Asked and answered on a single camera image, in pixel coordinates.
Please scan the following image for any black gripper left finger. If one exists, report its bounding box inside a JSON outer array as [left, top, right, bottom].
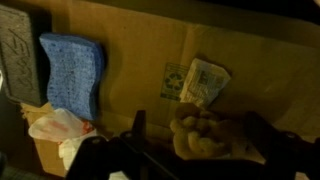
[[131, 109, 148, 153]]

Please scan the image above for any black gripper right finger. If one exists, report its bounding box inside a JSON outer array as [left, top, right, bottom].
[[244, 111, 280, 158]]

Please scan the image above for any brown plush toy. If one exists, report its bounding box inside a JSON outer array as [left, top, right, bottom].
[[169, 102, 268, 165]]

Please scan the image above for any white cloth pink patch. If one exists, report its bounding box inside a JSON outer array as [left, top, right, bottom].
[[27, 107, 112, 172]]

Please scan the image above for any blue knitted cloth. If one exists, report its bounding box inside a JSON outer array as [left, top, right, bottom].
[[38, 32, 106, 122]]

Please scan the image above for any dark grey felt duster block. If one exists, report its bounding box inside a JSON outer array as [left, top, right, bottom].
[[0, 3, 48, 107]]

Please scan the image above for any large cardboard box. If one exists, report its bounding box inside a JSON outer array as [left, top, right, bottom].
[[19, 0, 320, 180]]

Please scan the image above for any white printed paper sheet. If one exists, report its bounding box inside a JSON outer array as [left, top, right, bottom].
[[179, 57, 232, 110]]

